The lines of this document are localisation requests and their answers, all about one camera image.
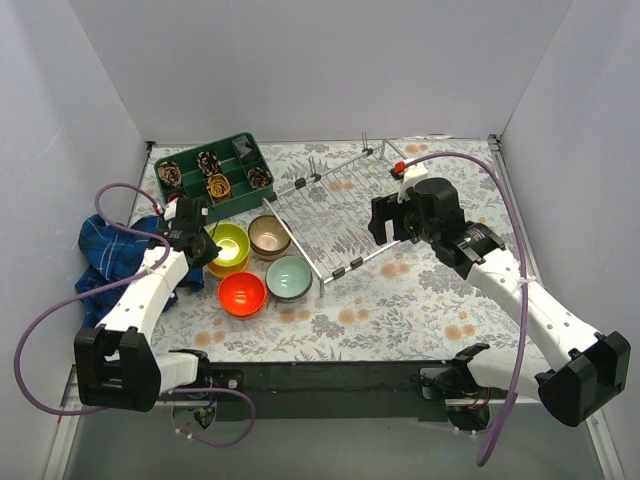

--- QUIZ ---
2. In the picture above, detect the lime green bowl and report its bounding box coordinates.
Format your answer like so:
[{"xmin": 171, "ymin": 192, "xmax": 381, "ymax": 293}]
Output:
[{"xmin": 208, "ymin": 222, "xmax": 250, "ymax": 267}]

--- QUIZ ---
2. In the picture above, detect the orange bowl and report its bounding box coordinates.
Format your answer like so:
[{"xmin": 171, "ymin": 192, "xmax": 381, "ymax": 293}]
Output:
[
  {"xmin": 217, "ymin": 271, "xmax": 267, "ymax": 309},
  {"xmin": 223, "ymin": 302, "xmax": 266, "ymax": 320}
]

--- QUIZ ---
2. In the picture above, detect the black patterned bowl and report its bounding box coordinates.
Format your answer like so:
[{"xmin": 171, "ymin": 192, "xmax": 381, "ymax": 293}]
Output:
[{"xmin": 248, "ymin": 215, "xmax": 291, "ymax": 257}]

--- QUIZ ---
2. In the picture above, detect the beige ceramic bowl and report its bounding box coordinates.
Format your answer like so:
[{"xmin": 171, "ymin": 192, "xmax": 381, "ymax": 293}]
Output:
[{"xmin": 250, "ymin": 234, "xmax": 291, "ymax": 261}]

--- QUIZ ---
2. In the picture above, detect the pale green bowl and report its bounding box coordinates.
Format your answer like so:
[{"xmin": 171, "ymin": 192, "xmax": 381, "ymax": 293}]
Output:
[{"xmin": 265, "ymin": 255, "xmax": 313, "ymax": 302}]

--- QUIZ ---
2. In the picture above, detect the yellow bowl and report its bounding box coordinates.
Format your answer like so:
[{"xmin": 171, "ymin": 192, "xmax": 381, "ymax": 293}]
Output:
[{"xmin": 207, "ymin": 255, "xmax": 250, "ymax": 279}]

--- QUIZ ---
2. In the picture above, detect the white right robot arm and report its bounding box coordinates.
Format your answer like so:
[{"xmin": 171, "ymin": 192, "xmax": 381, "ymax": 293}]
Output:
[{"xmin": 368, "ymin": 178, "xmax": 631, "ymax": 427}]

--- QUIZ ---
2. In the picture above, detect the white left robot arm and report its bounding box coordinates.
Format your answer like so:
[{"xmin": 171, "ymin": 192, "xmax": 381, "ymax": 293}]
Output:
[{"xmin": 74, "ymin": 198, "xmax": 220, "ymax": 412}]

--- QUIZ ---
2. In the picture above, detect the yellow rolled tie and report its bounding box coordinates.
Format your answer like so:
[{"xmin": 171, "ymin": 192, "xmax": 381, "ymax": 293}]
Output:
[{"xmin": 206, "ymin": 173, "xmax": 233, "ymax": 204}]

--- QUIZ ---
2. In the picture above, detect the green compartment tray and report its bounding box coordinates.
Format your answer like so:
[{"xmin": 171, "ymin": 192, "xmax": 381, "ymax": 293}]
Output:
[{"xmin": 154, "ymin": 132, "xmax": 274, "ymax": 223}]

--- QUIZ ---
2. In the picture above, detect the brown rolled tie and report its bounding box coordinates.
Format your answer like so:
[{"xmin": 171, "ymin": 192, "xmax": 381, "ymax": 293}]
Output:
[{"xmin": 156, "ymin": 161, "xmax": 182, "ymax": 190}]

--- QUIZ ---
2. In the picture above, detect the floral dark rolled tie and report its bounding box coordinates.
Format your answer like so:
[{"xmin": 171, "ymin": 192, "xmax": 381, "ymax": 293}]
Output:
[{"xmin": 196, "ymin": 151, "xmax": 222, "ymax": 177}]

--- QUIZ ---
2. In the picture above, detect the dark gold rolled tie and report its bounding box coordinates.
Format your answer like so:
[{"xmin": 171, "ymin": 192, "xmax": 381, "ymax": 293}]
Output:
[{"xmin": 247, "ymin": 167, "xmax": 273, "ymax": 190}]

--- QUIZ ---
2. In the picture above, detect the blue plaid cloth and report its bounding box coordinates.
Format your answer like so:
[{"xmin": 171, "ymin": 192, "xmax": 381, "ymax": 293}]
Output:
[{"xmin": 74, "ymin": 204, "xmax": 206, "ymax": 331}]

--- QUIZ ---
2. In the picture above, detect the floral table mat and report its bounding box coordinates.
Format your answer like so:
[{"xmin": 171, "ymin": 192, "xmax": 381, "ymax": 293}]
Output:
[{"xmin": 151, "ymin": 139, "xmax": 519, "ymax": 362}]

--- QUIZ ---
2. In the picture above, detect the grey folded item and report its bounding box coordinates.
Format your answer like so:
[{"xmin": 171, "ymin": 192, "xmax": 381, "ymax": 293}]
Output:
[{"xmin": 232, "ymin": 134, "xmax": 259, "ymax": 165}]

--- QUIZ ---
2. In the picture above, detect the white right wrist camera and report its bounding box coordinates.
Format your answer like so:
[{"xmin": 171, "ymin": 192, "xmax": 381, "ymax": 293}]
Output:
[{"xmin": 390, "ymin": 161, "xmax": 428, "ymax": 204}]

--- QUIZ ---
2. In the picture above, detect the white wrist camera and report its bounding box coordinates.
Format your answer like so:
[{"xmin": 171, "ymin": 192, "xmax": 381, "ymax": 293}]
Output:
[
  {"xmin": 390, "ymin": 161, "xmax": 428, "ymax": 204},
  {"xmin": 163, "ymin": 197, "xmax": 182, "ymax": 222}
]

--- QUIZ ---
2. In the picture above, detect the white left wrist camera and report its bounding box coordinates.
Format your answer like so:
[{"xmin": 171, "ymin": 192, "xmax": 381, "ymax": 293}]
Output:
[{"xmin": 163, "ymin": 197, "xmax": 182, "ymax": 222}]

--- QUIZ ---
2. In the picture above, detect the silver wire dish rack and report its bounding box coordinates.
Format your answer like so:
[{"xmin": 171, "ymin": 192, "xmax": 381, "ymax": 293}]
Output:
[{"xmin": 263, "ymin": 139, "xmax": 411, "ymax": 297}]

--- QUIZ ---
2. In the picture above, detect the aluminium frame rail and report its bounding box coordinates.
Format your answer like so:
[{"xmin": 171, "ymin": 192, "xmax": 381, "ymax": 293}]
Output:
[{"xmin": 54, "ymin": 364, "xmax": 601, "ymax": 416}]

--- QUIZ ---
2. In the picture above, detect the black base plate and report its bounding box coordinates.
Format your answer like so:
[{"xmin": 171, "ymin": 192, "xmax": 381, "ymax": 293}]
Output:
[{"xmin": 199, "ymin": 359, "xmax": 513, "ymax": 422}]

